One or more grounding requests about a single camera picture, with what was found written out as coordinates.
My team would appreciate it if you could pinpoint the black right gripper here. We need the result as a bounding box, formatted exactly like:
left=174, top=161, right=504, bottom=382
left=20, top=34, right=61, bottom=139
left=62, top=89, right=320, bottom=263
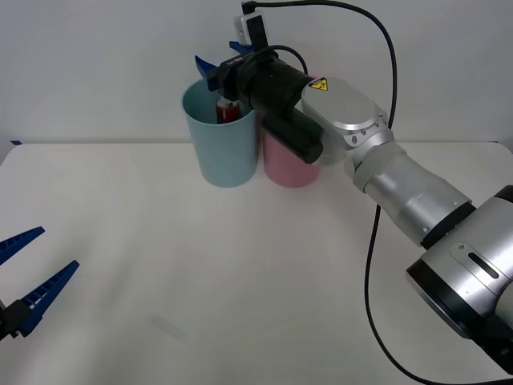
left=195, top=41, right=257, bottom=102

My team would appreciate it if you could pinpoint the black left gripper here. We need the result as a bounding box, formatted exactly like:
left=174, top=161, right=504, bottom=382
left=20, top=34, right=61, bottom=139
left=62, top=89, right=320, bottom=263
left=0, top=226, right=80, bottom=342

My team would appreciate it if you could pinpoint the red drink can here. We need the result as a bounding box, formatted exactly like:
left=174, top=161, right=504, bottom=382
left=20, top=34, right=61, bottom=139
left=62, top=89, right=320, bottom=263
left=216, top=97, right=242, bottom=124

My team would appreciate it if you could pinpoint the pale blue plastic bin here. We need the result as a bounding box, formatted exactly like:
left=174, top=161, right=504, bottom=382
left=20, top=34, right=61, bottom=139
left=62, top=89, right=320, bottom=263
left=180, top=78, right=258, bottom=188

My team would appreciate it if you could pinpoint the pink plastic bin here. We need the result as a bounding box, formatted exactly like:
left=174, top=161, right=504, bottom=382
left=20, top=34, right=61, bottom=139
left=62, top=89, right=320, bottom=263
left=262, top=128, right=321, bottom=188

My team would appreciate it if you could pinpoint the pale grey right wrist camera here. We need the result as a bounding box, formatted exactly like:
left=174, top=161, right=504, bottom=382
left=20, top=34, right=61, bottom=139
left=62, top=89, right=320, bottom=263
left=233, top=11, right=269, bottom=51

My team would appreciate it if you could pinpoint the black camera cable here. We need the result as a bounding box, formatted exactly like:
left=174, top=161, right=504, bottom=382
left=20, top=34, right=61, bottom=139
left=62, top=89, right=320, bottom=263
left=240, top=0, right=513, bottom=382

